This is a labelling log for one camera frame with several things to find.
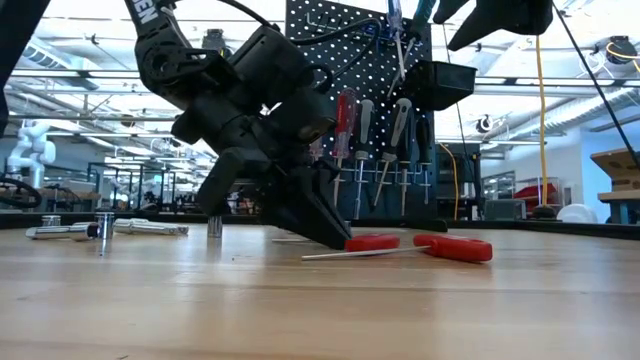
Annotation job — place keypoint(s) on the black round stand base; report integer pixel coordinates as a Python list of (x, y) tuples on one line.
[(545, 212)]

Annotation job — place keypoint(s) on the wooden top table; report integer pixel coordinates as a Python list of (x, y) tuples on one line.
[(620, 196)]

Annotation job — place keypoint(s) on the cardboard box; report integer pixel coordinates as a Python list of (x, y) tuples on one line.
[(620, 170)]

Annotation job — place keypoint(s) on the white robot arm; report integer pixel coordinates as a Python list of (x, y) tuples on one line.
[(32, 150)]

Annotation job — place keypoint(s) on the black metal pegboard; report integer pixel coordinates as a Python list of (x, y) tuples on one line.
[(350, 55)]

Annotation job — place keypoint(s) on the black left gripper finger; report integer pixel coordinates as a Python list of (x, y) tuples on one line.
[(315, 210), (222, 180)]

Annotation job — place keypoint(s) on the red plastic bin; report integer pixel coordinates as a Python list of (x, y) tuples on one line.
[(535, 192)]

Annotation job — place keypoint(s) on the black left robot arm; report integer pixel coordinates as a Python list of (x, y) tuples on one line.
[(165, 60)]

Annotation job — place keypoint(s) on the metal pegboard hook rack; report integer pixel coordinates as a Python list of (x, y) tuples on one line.
[(320, 22)]

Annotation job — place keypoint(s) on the black cabinet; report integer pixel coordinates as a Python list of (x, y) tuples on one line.
[(445, 200)]

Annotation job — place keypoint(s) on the black plastic bin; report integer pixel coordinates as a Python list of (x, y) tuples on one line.
[(440, 85)]

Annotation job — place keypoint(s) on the grey box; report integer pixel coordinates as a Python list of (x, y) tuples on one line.
[(505, 210)]

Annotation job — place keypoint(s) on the white dome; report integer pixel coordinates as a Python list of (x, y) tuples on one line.
[(577, 212)]

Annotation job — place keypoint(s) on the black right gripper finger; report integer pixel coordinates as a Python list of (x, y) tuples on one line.
[(515, 17), (450, 7)]

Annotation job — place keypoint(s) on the black rig frame post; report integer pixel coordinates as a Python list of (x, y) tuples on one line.
[(20, 40)]

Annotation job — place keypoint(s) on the chrome socket extension bar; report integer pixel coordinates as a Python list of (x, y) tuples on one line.
[(60, 231), (150, 227)]

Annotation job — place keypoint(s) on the large clear red screwdriver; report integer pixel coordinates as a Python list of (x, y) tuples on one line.
[(345, 120)]

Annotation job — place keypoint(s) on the chrome deep socket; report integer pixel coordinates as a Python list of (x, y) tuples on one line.
[(104, 227), (215, 227)]

